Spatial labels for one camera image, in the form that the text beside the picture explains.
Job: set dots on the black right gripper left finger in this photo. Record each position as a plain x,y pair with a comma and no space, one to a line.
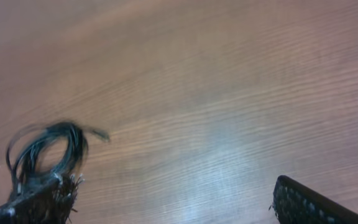
49,203

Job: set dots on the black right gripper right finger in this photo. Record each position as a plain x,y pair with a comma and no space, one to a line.
295,203

